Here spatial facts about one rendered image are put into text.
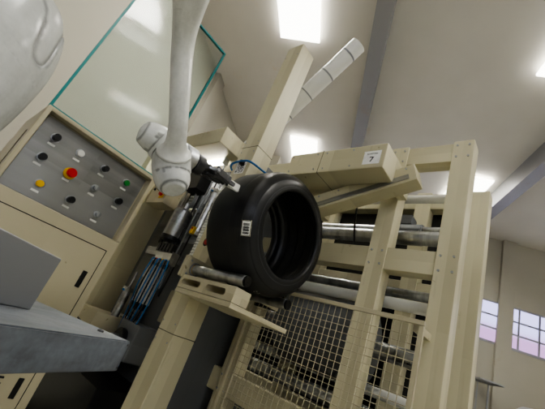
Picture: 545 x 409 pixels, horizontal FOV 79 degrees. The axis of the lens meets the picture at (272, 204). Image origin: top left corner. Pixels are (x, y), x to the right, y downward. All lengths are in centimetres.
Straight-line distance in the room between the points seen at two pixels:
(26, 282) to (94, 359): 12
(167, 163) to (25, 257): 60
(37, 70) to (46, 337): 31
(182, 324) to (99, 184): 75
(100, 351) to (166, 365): 115
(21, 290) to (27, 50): 28
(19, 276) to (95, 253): 124
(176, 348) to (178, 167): 89
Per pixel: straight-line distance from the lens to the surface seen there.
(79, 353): 45
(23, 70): 51
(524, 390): 922
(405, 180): 175
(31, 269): 47
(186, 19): 100
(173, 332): 160
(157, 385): 164
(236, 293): 126
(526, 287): 968
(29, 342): 39
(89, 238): 168
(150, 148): 113
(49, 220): 164
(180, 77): 100
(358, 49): 265
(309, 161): 193
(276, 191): 136
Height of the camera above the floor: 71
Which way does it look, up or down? 22 degrees up
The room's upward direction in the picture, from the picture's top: 21 degrees clockwise
